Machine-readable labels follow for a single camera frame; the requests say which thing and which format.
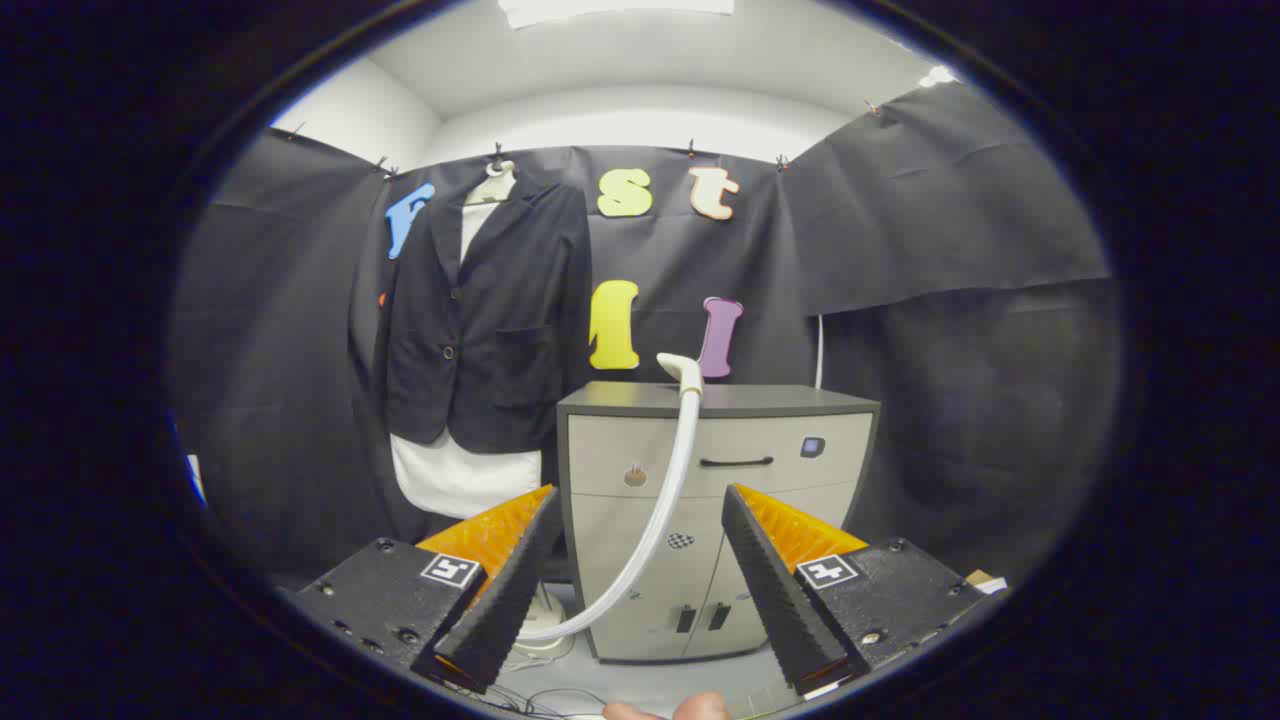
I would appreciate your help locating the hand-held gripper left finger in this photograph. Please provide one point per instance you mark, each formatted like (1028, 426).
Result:
(510, 600)

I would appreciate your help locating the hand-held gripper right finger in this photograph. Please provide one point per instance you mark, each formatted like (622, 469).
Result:
(780, 610)

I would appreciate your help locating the white garment steamer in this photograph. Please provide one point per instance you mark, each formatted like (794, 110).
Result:
(672, 470)

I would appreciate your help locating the black suit jacket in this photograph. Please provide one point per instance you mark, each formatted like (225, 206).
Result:
(500, 340)

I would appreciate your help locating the grey cabinet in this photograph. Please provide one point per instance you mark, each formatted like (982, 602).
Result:
(800, 490)

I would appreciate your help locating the tan cardboard piece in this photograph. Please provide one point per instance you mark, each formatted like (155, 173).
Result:
(982, 580)

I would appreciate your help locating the black backdrop cloth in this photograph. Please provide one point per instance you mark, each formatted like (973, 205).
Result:
(950, 250)

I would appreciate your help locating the small ceiling light panel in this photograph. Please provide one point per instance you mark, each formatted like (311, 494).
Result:
(936, 76)

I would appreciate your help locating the large ceiling light panel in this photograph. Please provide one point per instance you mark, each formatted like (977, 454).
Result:
(610, 8)

